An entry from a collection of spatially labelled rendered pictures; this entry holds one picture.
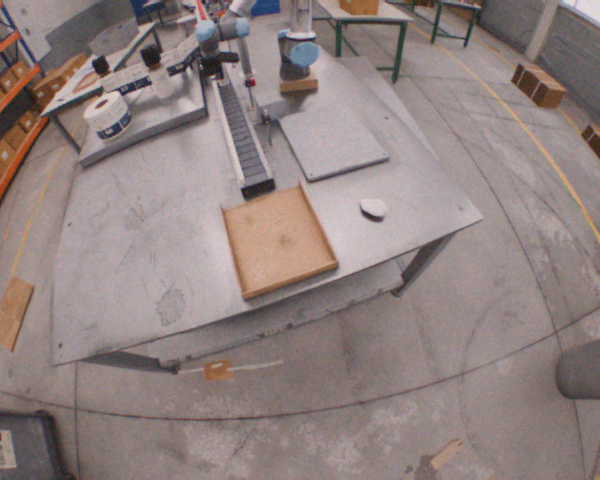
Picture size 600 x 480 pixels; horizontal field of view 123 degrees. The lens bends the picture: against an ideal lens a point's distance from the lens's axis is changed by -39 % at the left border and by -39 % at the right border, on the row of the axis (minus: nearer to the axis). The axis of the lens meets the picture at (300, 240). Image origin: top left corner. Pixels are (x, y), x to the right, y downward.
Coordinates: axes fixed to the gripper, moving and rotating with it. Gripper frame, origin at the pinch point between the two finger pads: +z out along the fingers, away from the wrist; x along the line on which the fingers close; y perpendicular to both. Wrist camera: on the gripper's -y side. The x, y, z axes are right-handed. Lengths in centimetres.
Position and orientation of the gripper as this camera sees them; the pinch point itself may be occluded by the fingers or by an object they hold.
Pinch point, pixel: (222, 77)
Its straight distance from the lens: 134.6
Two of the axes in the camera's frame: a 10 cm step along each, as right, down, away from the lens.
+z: -1.2, 0.1, 9.9
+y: -9.4, 3.2, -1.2
